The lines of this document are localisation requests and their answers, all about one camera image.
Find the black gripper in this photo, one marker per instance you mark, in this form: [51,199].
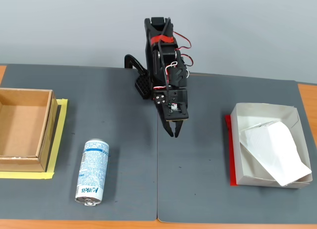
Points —
[176,96]

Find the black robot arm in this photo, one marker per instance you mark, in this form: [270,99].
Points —
[168,55]

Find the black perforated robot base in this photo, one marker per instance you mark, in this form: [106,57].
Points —
[143,86]

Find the gray open cardboard box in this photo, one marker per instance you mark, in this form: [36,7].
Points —
[260,110]

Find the brown open cardboard box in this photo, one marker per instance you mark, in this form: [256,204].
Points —
[22,130]

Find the dark gray table mat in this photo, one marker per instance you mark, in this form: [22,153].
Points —
[203,164]
[111,110]

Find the red paper sheet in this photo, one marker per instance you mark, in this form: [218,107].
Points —
[230,152]

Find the black table clamp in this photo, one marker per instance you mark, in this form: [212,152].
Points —
[135,63]

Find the red tape band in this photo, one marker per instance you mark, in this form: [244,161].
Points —
[161,39]

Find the white blue Milkis can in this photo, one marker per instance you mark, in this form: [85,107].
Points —
[92,169]

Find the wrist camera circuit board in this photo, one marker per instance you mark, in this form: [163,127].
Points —
[173,107]

